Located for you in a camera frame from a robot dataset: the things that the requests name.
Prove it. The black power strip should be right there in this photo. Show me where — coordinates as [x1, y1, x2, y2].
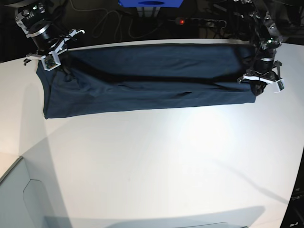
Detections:
[175, 18, 227, 29]

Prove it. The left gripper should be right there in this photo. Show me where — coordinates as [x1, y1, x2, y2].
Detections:
[237, 59, 283, 96]

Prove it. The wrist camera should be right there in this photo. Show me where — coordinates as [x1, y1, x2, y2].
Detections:
[274, 79, 285, 93]
[41, 53, 61, 71]

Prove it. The grey bin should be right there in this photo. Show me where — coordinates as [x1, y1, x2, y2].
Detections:
[0, 157, 72, 228]

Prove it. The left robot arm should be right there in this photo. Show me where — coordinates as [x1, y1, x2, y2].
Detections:
[238, 0, 285, 96]

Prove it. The dark blue T-shirt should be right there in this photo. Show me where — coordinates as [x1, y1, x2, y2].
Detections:
[36, 44, 256, 119]

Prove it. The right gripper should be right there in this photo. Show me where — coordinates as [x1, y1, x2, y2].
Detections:
[23, 28, 85, 76]

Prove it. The blue box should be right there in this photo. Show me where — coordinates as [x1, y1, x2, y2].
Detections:
[118, 0, 183, 8]

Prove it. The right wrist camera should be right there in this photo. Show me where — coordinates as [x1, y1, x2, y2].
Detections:
[41, 53, 61, 71]

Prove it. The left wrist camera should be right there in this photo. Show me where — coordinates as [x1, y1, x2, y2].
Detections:
[274, 79, 285, 93]

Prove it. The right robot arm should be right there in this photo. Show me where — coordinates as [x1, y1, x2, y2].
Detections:
[15, 0, 85, 71]

